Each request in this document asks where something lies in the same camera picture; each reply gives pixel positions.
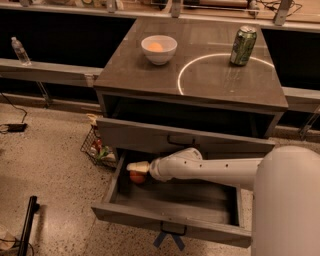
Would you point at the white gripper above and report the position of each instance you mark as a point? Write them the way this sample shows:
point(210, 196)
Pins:
point(155, 169)

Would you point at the red apple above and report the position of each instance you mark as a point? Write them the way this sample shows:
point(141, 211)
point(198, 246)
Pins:
point(137, 177)

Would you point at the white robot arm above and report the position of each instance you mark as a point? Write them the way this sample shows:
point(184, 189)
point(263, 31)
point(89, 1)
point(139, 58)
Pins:
point(286, 193)

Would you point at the grey top drawer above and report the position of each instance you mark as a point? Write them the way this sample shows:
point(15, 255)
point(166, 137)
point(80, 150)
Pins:
point(159, 140)

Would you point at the grey drawer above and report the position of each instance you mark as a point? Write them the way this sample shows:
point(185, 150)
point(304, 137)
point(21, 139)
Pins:
point(190, 208)
point(159, 140)

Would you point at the grey middle drawer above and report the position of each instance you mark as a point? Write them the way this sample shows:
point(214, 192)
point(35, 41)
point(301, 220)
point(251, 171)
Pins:
point(190, 208)

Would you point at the grey wooden drawer cabinet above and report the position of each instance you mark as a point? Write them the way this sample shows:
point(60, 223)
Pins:
point(198, 89)

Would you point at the white ceramic bowl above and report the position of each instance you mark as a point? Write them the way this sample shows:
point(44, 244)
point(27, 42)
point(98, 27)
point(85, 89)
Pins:
point(169, 45)

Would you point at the orange fruit in bowl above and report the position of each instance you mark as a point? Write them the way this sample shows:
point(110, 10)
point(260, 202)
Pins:
point(155, 47)

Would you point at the green soda can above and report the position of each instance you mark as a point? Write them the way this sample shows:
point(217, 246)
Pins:
point(243, 45)

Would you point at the clear plastic water bottle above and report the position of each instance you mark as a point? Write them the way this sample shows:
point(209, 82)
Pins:
point(20, 51)

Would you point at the black wire basket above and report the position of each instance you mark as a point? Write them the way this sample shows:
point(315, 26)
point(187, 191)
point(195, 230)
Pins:
point(98, 153)

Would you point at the black metal stand post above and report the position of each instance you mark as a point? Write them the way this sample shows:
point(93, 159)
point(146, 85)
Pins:
point(32, 208)

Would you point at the grey metal rail shelf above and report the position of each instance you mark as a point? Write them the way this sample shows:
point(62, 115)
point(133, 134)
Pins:
point(49, 73)

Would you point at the black power adapter with cable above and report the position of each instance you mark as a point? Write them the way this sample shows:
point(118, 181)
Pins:
point(14, 127)

